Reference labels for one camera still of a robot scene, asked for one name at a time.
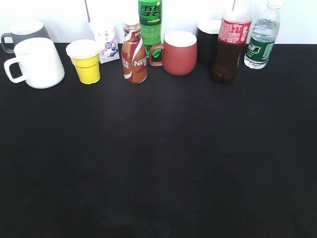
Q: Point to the cola bottle red label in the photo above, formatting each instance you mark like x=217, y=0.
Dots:
x=234, y=30

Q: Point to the white ceramic mug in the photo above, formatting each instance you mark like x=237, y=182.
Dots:
x=39, y=62

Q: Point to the yellow paper cup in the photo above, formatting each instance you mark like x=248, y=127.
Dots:
x=84, y=55

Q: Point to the green Sprite bottle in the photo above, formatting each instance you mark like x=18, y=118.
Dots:
x=150, y=16

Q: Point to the red ceramic mug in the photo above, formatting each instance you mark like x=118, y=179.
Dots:
x=179, y=53

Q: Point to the brown Nescafe coffee bottle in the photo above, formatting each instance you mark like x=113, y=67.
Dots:
x=134, y=55

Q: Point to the black ceramic mug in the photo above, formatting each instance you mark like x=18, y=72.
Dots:
x=207, y=37

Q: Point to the white blueberry yogurt carton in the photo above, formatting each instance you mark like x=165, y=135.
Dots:
x=105, y=36

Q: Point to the clear water bottle green label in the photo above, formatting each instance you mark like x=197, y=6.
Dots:
x=263, y=36

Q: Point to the grey ceramic mug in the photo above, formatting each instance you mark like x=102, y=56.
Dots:
x=24, y=30

